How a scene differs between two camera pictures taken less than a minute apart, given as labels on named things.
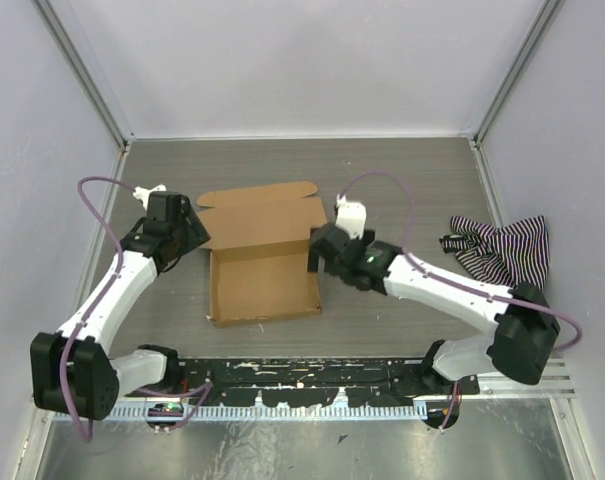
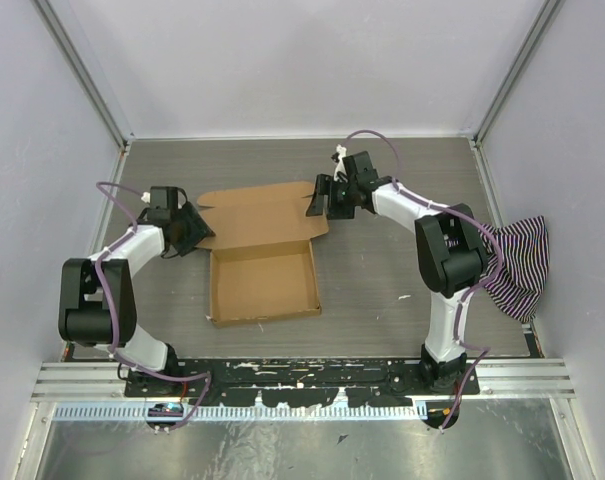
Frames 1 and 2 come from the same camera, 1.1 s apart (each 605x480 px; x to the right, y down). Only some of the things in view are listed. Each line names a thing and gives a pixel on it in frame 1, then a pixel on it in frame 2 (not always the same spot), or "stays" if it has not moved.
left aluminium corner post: [84, 75] stays
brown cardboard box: [259, 244] stays
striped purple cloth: [517, 254] stays
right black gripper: [315, 258] → [326, 185]
